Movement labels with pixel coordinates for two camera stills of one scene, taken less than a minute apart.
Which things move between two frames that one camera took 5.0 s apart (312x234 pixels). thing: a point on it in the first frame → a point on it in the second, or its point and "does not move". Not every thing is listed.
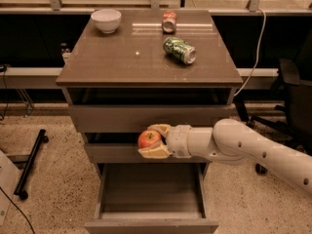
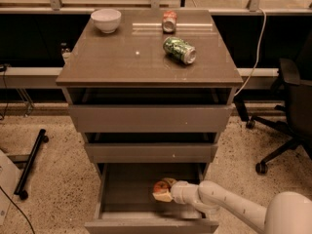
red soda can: (169, 21) does not move
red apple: (148, 138) → (160, 186)
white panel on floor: (9, 176) does not move
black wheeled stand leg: (19, 189) does not move
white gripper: (178, 140) → (178, 191)
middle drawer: (129, 153) does not move
